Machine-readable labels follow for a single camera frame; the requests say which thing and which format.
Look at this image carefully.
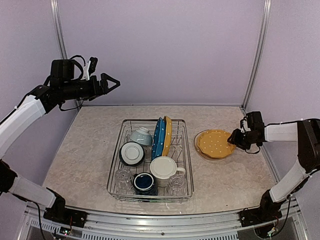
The blue polka dot plate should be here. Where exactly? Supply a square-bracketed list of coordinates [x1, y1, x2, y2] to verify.
[151, 117, 166, 161]

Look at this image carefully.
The back wall aluminium rail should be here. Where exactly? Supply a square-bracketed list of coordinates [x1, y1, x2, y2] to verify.
[82, 103, 242, 108]

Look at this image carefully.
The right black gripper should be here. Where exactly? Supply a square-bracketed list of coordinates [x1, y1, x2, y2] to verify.
[227, 128, 258, 150]

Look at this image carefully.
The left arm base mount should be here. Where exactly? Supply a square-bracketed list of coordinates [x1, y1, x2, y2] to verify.
[43, 205, 88, 228]

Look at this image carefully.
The aluminium front frame rail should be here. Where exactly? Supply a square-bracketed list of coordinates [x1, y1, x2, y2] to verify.
[17, 197, 308, 240]

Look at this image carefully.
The dark blue mug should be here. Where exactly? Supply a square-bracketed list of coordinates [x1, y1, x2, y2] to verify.
[132, 172, 159, 196]

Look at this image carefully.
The left clear glass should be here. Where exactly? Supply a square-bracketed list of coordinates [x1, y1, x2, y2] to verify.
[115, 167, 133, 194]

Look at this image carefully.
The clear glass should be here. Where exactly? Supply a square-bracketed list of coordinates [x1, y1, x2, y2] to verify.
[167, 174, 187, 196]
[115, 167, 133, 194]

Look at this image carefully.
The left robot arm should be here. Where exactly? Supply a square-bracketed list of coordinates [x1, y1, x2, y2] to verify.
[0, 56, 121, 223]

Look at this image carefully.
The yellow polka dot plate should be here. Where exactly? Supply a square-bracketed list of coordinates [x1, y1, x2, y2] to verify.
[196, 128, 237, 159]
[162, 115, 172, 156]

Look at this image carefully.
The corner aluminium post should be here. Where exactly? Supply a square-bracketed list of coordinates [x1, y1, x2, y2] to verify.
[241, 0, 272, 111]
[49, 0, 82, 111]

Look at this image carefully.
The left corner aluminium post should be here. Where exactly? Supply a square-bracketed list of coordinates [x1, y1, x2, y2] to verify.
[49, 0, 82, 111]

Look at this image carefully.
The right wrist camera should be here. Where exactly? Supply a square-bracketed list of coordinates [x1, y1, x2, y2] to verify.
[240, 111, 265, 132]

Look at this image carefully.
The right clear glass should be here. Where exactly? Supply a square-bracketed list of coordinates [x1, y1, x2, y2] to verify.
[167, 174, 187, 196]

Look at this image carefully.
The right corner aluminium post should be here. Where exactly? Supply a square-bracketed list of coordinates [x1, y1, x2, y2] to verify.
[241, 0, 272, 111]

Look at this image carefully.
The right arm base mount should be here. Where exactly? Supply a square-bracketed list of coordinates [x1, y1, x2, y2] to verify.
[239, 207, 283, 227]

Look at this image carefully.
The bird pattern ceramic plate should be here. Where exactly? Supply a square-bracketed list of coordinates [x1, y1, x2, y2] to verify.
[193, 132, 236, 161]

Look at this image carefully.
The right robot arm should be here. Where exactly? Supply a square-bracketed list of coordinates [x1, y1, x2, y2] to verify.
[227, 111, 320, 227]

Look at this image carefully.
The metal wire dish rack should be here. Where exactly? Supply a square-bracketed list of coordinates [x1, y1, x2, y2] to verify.
[106, 119, 194, 203]

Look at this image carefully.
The light striped rice bowl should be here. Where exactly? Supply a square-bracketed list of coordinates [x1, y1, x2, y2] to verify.
[129, 127, 153, 146]

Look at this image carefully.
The dark blue white bowl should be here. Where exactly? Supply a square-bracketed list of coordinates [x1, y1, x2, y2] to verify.
[118, 141, 145, 167]

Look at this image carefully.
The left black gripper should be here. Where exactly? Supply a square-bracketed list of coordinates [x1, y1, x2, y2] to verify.
[60, 72, 121, 101]

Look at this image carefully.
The white ceramic mug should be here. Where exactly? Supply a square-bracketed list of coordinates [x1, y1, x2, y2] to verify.
[149, 156, 186, 188]

